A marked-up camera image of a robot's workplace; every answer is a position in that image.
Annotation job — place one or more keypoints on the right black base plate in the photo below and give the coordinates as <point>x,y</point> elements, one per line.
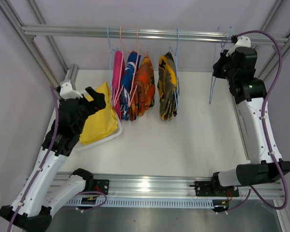
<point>208,189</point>

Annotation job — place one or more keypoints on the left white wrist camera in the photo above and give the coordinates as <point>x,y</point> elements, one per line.
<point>66,91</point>

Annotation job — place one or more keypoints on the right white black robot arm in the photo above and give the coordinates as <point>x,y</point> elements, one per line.
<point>249,93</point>

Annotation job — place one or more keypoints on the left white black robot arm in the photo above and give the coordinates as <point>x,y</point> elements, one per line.
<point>31,211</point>

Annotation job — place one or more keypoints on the pink trousers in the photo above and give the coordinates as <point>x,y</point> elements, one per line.
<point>117,107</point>

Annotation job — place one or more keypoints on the blue white patterned trousers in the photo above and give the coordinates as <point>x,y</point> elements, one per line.
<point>131,67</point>

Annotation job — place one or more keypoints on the white plastic basket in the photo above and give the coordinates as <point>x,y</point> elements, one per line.
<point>80,147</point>

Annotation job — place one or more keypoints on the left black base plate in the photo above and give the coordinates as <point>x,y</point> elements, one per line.
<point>101,185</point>

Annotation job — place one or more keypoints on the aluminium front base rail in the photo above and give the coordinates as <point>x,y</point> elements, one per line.
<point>169,187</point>

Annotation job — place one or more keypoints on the yellow grey camouflage trousers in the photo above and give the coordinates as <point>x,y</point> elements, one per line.
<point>167,87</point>

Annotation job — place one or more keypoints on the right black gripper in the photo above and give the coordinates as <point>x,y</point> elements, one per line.
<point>217,67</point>

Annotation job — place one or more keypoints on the orange camouflage trousers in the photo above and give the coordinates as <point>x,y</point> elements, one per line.
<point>143,90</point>

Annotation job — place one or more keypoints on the aluminium frame left posts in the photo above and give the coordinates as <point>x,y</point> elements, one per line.
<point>16,25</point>

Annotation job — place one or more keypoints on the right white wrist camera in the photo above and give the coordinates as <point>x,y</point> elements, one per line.
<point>242,41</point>

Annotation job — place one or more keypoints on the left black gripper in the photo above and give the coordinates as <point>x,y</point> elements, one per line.
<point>98,103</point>

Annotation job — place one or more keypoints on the aluminium hanging rail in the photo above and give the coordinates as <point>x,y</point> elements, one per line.
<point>125,33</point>

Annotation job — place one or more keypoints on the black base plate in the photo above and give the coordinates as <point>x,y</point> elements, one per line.
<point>208,189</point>
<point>101,185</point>

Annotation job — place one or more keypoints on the light blue wire hanger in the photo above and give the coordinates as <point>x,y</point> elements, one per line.
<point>216,49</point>

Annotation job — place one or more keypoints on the pink hanger of orange trousers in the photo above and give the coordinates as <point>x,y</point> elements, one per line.
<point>135,72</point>

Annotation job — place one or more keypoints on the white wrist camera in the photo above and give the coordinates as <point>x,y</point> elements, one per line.
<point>242,41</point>
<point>66,91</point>

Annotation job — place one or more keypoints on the blue hanger of camouflage trousers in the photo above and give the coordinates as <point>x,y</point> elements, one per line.
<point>175,53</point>

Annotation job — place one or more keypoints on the white slotted cable duct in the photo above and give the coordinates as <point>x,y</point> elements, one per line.
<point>190,203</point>

